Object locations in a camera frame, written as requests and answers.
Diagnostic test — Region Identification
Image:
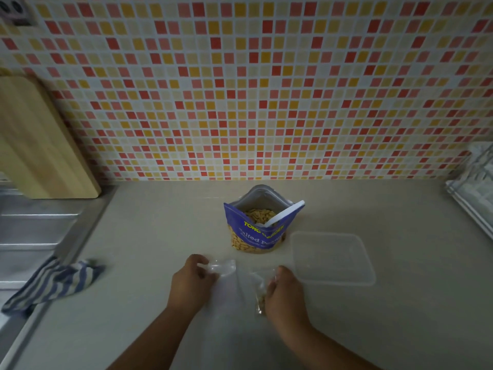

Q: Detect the small clear plastic bag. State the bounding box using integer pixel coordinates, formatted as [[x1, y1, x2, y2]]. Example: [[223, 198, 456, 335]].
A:
[[250, 267, 279, 316], [198, 258, 237, 279]]

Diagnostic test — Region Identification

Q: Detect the panda wall hook sticker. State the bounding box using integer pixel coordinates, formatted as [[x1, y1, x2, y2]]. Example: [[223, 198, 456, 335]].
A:
[[0, 0, 36, 27]]

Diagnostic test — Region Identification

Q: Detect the person's right forearm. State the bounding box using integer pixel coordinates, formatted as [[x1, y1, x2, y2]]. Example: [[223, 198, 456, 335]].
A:
[[277, 319, 381, 370]]

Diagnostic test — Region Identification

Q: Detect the person's right hand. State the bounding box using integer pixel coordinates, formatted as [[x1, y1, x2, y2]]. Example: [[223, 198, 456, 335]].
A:
[[264, 265, 310, 329]]

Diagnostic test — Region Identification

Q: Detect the wooden cutting board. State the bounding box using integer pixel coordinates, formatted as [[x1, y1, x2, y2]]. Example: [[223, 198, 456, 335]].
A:
[[0, 75, 102, 200]]

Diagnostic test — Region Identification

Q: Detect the white dish rack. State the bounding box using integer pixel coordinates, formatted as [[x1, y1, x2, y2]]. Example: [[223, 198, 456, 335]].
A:
[[444, 141, 493, 242]]

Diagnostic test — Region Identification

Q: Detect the blue peanuts pouch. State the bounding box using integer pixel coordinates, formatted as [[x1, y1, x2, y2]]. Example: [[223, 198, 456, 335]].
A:
[[223, 184, 306, 254]]

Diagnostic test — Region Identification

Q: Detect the white plastic spoon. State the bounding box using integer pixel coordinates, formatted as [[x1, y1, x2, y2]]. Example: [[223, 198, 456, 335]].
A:
[[255, 199, 306, 228]]

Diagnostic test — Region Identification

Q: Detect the person's left forearm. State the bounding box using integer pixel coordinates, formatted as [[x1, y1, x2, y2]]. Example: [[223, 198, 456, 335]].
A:
[[107, 304, 202, 370]]

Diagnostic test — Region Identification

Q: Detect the person's left hand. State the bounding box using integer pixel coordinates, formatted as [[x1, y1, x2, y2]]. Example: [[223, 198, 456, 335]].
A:
[[167, 254, 219, 318]]

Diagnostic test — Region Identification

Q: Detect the blue striped dish cloth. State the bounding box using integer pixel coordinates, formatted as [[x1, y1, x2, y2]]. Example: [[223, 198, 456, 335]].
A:
[[1, 255, 106, 316]]

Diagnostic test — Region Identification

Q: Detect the stainless steel sink drainboard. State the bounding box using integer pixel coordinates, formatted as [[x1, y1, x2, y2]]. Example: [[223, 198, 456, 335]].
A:
[[0, 176, 117, 370]]

